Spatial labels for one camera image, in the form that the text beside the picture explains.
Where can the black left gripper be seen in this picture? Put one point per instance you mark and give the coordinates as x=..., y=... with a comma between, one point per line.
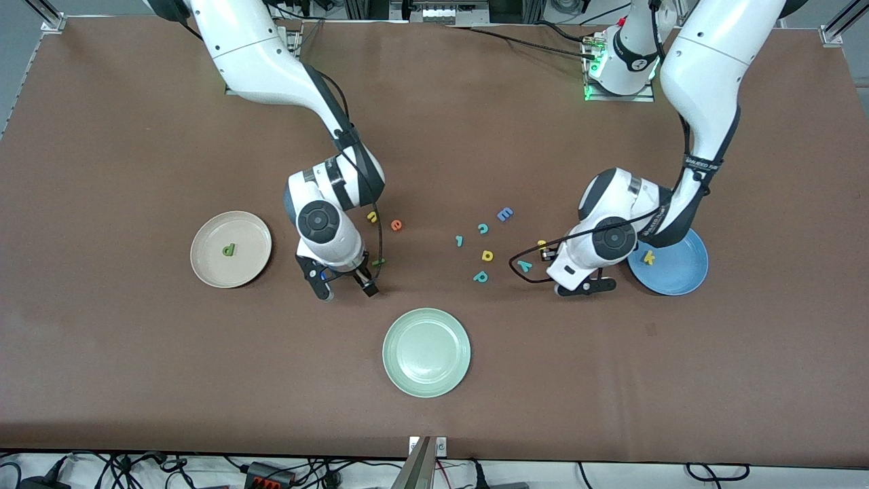
x=554, y=257

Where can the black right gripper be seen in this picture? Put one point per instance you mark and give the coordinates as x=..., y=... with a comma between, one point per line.
x=362, y=279

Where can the cyan foam letter y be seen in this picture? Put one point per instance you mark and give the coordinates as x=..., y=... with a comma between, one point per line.
x=523, y=263

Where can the yellow foam letter k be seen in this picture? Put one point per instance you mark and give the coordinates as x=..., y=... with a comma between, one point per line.
x=649, y=257

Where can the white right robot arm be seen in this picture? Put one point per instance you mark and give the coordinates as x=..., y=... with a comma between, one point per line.
x=258, y=61

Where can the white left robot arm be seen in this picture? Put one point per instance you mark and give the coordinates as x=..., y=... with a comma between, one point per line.
x=706, y=68

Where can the blue foam letter E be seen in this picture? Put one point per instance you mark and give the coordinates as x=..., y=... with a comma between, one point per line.
x=504, y=214

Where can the light brown round plate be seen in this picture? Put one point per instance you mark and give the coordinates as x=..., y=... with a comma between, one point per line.
x=251, y=265

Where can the pale green round plate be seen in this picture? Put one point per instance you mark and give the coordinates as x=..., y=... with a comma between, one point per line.
x=426, y=353

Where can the blue round plate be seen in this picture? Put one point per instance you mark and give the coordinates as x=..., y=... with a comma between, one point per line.
x=679, y=272

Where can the grey metal stand bar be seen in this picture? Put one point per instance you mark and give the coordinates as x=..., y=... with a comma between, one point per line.
x=415, y=468

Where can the black red power strip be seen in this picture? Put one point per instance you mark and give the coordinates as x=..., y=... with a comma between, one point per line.
x=268, y=479

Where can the brown table mat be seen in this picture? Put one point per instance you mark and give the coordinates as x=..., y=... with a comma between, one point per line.
x=136, y=373

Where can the grey connector box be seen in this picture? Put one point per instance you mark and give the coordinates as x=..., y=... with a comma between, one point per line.
x=448, y=13

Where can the black power adapter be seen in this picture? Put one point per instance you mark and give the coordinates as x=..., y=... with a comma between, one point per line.
x=41, y=483

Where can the white stand bracket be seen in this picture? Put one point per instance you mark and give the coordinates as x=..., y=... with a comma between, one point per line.
x=441, y=447

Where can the aluminium corner post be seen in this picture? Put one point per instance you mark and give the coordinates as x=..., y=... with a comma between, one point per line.
x=834, y=30
x=53, y=20

